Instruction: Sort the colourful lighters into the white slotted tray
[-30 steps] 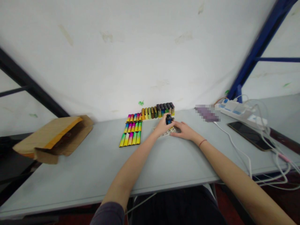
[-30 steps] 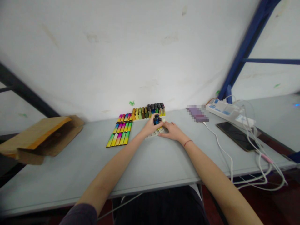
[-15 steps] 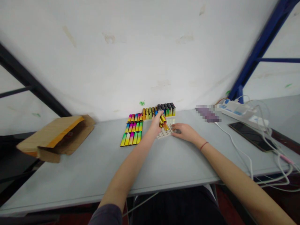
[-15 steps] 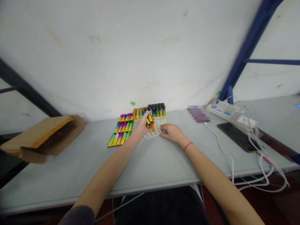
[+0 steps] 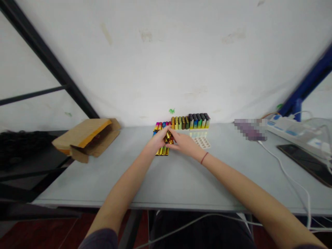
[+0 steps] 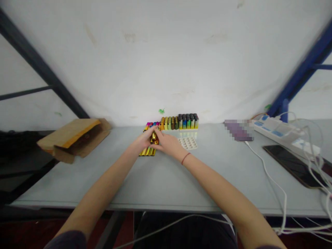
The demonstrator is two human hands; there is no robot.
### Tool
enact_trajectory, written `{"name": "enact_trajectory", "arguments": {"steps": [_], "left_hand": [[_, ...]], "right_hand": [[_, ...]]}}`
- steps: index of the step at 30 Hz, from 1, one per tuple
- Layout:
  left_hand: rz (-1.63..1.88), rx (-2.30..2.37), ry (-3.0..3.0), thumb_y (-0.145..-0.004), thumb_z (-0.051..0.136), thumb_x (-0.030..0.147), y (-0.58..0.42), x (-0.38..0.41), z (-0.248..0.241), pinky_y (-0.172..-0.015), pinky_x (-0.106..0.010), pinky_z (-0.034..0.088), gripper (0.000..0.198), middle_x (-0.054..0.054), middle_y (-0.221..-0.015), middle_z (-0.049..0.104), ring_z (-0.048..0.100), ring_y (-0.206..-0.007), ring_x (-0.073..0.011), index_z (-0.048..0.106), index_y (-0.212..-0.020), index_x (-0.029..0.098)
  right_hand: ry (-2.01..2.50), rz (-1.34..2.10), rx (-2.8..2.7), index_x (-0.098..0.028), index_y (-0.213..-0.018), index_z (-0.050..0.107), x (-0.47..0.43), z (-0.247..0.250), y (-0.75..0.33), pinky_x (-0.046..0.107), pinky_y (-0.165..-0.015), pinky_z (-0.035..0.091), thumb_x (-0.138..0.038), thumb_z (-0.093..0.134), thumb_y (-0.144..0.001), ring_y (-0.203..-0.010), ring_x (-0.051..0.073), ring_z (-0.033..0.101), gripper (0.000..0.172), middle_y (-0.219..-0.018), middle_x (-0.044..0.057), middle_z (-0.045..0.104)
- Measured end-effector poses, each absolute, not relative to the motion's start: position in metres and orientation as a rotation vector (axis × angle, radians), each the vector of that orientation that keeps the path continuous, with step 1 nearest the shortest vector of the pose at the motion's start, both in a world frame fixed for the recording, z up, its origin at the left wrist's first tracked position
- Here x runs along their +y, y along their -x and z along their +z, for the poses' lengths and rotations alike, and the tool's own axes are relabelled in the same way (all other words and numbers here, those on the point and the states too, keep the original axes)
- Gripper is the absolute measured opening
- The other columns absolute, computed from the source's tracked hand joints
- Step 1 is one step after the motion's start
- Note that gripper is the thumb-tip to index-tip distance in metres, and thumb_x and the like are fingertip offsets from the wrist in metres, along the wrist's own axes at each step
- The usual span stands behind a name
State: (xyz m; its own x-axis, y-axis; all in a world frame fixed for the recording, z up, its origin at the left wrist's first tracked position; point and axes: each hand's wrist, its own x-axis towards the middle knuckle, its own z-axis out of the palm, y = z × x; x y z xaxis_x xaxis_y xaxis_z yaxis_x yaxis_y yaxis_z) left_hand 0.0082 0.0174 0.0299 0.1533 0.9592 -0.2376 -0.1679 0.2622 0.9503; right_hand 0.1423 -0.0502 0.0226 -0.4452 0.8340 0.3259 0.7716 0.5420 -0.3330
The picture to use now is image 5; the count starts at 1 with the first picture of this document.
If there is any person's right hand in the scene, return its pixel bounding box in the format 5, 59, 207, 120
167, 131, 207, 164

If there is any clear plastic bag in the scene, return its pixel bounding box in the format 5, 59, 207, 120
295, 117, 332, 159

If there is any white cable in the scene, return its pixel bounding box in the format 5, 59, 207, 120
257, 140, 332, 233

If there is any white power strip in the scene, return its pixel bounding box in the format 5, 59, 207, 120
266, 115, 332, 159

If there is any grey thin cable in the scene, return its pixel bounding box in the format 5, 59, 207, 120
135, 213, 251, 249

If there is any open brown cardboard box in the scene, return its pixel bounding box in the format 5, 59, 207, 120
52, 118, 121, 164

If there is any pile of lying metallic lighters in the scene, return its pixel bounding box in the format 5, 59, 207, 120
153, 121, 173, 157

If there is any white plastic cell tray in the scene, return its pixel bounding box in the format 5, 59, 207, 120
191, 136, 212, 150

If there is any black metal frame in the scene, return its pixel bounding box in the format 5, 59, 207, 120
0, 0, 100, 120

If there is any purple oblong object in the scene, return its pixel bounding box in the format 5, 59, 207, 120
234, 118, 268, 142

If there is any row of standing colourful lighters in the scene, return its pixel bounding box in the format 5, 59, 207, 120
171, 113, 211, 130

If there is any person's left hand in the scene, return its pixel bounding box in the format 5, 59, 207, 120
145, 126, 173, 157

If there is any blue metal frame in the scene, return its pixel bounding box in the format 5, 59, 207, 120
281, 43, 332, 118

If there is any shiny gold lighter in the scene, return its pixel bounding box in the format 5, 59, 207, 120
163, 131, 175, 145

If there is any black smartphone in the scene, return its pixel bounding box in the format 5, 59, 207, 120
276, 144, 332, 188

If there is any black side table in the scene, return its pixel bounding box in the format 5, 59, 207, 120
0, 130, 78, 221

